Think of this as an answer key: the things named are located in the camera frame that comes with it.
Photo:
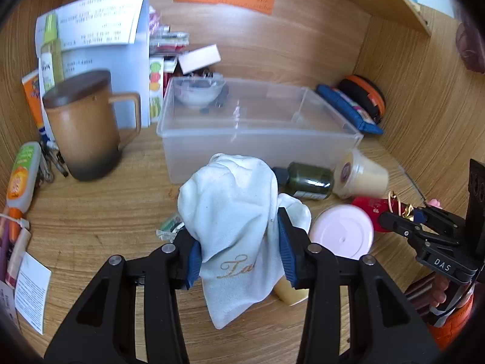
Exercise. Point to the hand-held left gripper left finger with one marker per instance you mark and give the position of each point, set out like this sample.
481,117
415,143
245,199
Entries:
193,261

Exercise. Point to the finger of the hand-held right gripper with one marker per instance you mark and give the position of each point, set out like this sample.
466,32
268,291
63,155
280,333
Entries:
401,224
441,218

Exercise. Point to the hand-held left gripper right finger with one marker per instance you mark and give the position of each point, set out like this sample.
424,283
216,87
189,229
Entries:
286,242

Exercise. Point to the red pouch with gold ribbon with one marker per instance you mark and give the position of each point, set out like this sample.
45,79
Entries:
365,206

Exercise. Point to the gold cosmetic bottle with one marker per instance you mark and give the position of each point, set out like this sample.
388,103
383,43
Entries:
291,295

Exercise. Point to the pink lidded cream jar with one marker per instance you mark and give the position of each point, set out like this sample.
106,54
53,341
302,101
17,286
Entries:
341,231

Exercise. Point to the cream pudding cup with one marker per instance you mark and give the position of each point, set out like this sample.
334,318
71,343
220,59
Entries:
365,178

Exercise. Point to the white embroidered cloth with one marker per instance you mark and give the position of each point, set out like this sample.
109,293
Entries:
235,212

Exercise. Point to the dark green glass bottle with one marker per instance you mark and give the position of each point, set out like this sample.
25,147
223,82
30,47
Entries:
307,180

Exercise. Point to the clear plastic storage box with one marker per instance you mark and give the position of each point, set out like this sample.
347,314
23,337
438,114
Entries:
257,140

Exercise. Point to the person's right forearm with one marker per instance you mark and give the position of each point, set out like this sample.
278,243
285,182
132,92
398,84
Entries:
454,330

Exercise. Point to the wooden desktop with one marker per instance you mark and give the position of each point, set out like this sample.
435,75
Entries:
113,212

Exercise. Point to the person's right hand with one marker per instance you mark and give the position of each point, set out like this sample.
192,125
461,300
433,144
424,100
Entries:
439,292

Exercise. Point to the green candy wrapper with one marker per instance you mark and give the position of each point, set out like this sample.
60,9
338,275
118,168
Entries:
170,228

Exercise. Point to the blue zip pouch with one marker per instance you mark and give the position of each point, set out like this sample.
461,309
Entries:
348,108

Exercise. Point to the black and orange round case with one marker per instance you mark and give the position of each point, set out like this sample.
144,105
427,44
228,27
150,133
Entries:
369,91

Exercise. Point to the white paper leaflet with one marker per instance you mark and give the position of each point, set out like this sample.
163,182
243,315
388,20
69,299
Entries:
30,292

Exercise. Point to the clear glass bowl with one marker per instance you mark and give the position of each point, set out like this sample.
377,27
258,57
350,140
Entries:
197,93

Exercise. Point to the brown mug with lid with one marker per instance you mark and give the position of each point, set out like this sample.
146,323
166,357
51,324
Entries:
83,129

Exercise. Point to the bunch of keys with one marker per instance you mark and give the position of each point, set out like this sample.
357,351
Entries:
51,163

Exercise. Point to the beige cosmetic tube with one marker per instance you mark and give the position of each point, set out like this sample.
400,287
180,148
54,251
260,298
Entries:
19,254

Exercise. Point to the fruit print box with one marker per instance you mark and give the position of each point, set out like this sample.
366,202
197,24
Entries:
156,87

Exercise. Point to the purple cosmetic tube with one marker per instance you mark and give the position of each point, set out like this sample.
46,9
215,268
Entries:
4,250

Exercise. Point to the orange and grey tube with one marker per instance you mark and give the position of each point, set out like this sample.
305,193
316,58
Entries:
22,178

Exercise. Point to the small white box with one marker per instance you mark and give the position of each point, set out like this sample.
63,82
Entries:
199,58

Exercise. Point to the stack of red packets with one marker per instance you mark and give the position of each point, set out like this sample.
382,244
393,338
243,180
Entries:
166,41

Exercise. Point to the orange carton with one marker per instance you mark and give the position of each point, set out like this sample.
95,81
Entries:
32,98

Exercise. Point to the yellow-green spray bottle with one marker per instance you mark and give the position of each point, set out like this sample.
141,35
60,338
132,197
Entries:
51,60

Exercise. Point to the white printed paper sheet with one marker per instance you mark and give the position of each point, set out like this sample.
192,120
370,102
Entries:
102,19

